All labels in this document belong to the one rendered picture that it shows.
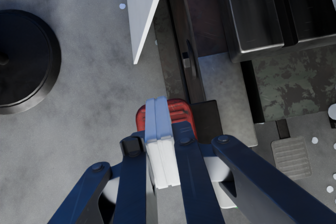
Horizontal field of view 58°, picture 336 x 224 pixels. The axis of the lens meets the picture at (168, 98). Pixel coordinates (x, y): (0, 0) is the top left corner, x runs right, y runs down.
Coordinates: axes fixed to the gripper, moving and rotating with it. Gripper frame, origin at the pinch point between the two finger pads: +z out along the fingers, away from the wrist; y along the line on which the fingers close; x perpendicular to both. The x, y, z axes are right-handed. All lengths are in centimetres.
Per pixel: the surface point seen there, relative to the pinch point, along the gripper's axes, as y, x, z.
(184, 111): 2.2, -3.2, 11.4
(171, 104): 1.0, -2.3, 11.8
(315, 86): 21.5, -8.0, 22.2
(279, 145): 30, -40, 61
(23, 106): -50, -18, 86
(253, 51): 12.5, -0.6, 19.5
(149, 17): 0, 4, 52
